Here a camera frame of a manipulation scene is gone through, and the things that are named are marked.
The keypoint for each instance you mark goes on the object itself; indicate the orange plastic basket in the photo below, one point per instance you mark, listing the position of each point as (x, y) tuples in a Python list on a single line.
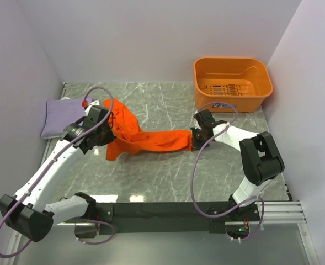
[(224, 83)]

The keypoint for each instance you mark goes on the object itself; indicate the front aluminium rail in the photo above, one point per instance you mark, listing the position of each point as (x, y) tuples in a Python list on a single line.
[(278, 212)]

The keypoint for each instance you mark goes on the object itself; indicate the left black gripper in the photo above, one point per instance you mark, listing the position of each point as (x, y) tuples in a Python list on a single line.
[(110, 137)]

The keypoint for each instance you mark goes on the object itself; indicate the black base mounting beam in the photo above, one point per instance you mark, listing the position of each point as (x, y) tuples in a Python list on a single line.
[(168, 217)]

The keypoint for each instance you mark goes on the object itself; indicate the folded purple t shirt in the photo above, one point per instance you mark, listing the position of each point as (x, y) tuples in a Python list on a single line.
[(73, 110)]

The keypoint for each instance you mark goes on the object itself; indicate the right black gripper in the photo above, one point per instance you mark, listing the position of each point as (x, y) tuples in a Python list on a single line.
[(196, 144)]

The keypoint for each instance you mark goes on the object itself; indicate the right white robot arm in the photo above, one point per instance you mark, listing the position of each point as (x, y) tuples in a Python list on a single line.
[(261, 159)]

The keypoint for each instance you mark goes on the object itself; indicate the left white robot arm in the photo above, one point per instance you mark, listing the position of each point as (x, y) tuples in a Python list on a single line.
[(35, 194)]

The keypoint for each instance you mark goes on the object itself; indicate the orange t shirt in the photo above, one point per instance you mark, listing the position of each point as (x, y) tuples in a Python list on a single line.
[(130, 138)]

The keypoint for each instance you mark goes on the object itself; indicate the aluminium table edge rail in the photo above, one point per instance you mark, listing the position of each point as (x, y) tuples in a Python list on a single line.
[(63, 94)]

